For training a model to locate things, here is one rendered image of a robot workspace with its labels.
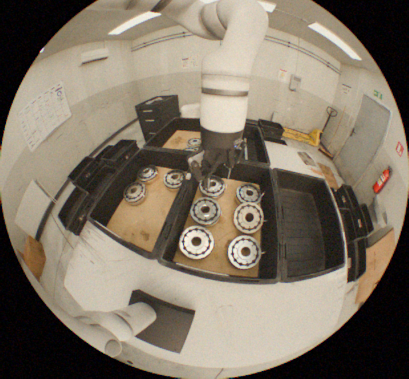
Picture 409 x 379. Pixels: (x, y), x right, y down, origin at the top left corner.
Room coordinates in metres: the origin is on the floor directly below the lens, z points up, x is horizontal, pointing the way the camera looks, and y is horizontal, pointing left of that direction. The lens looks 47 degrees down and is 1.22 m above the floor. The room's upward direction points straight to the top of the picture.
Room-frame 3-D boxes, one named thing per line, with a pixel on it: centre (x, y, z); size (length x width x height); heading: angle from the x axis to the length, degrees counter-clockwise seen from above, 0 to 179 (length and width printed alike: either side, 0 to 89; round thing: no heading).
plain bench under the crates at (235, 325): (0.21, -0.15, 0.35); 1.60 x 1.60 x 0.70; 77
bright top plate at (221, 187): (0.28, -0.03, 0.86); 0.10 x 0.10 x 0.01
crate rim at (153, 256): (0.23, 0.21, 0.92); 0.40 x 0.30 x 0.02; 166
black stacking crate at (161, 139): (0.62, 0.12, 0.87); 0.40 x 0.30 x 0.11; 166
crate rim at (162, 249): (0.16, -0.08, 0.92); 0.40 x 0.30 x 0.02; 166
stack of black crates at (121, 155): (1.00, 1.00, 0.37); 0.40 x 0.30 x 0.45; 167
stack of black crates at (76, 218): (0.22, 1.18, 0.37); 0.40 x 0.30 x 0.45; 167
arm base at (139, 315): (-0.22, 0.21, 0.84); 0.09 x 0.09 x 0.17; 66
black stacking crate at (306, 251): (0.09, -0.37, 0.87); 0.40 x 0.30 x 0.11; 166
